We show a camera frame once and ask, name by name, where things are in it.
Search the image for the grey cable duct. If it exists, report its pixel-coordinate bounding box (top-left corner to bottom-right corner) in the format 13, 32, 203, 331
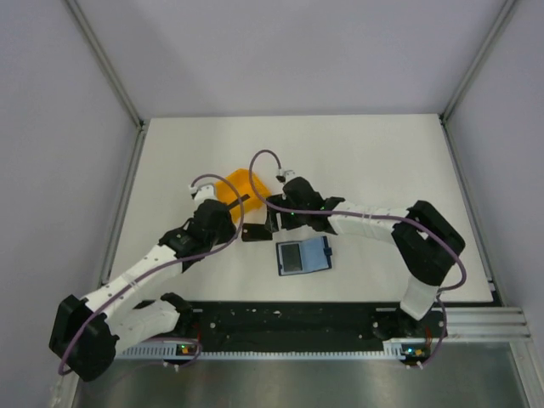
116, 342, 425, 360

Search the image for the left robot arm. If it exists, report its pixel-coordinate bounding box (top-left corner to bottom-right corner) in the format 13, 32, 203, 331
49, 199, 239, 382

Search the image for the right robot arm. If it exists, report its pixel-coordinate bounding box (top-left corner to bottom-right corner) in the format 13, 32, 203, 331
263, 177, 468, 337

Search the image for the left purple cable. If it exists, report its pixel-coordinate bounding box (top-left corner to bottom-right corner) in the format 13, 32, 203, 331
57, 173, 247, 377

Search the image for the black credit card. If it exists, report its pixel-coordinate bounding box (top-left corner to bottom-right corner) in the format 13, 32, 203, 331
281, 243, 303, 274

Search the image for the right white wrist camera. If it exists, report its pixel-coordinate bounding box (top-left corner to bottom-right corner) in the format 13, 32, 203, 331
275, 168, 297, 184

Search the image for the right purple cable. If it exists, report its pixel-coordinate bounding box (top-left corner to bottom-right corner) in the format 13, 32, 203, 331
248, 149, 468, 369

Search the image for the purple cable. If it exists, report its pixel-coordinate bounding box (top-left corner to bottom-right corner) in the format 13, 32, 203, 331
57, 173, 247, 377
248, 149, 468, 369

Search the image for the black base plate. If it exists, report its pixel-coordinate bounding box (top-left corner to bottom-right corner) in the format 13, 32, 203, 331
172, 301, 444, 352

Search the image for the yellow plastic bin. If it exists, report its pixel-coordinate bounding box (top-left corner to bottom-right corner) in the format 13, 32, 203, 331
214, 168, 271, 224

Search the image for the left aluminium frame post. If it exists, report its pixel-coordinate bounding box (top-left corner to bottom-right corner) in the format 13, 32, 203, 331
63, 0, 145, 130

